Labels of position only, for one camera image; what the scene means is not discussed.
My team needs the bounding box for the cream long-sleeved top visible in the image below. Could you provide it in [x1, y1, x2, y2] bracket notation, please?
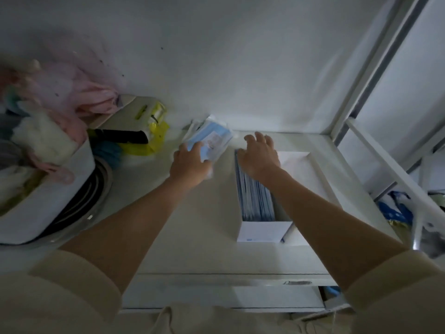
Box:
[0, 248, 445, 334]

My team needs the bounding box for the white fabric storage basket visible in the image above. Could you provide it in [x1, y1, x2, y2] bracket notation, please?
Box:
[0, 135, 96, 245]

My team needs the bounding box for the white fluffy cloth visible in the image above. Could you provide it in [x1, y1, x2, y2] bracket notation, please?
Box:
[12, 109, 79, 158]

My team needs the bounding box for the pink cloth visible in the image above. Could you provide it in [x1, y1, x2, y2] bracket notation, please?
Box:
[0, 59, 120, 145]

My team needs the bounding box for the blue face mask packet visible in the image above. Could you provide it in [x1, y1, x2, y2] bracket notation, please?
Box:
[181, 116, 234, 180]

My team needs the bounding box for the blue and white plastic bag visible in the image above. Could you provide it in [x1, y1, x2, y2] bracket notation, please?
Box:
[376, 190, 415, 227]

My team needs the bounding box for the stack of blue masks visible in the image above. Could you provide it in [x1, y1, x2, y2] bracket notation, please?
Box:
[235, 151, 276, 222]

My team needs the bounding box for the black and white round hoop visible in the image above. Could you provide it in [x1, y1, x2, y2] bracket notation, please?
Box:
[33, 156, 114, 246]

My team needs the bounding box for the white metal ladder rail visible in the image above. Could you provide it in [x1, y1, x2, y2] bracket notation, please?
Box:
[344, 116, 445, 258]

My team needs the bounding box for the person's left forearm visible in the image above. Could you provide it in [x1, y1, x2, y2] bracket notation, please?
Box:
[59, 175, 201, 294]

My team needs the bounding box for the person's right forearm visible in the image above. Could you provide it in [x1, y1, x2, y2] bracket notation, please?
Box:
[255, 168, 408, 293]

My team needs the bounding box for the person's right hand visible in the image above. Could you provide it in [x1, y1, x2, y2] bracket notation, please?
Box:
[236, 132, 282, 182]

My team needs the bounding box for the white cardboard mask box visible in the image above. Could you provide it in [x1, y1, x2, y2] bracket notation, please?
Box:
[234, 149, 345, 247]

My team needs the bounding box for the yellow plastic bag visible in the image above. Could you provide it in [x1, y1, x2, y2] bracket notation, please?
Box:
[118, 101, 171, 157]

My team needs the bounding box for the person's left hand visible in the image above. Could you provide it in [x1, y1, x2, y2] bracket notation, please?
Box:
[169, 142, 213, 187]

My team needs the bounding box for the blue fluffy duster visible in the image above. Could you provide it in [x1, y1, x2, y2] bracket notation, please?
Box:
[91, 140, 123, 170]

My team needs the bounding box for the white metal bed frame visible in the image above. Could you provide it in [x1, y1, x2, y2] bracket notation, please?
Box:
[325, 0, 445, 145]

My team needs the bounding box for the white desk drawer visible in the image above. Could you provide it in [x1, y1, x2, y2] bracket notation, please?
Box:
[119, 273, 350, 314]

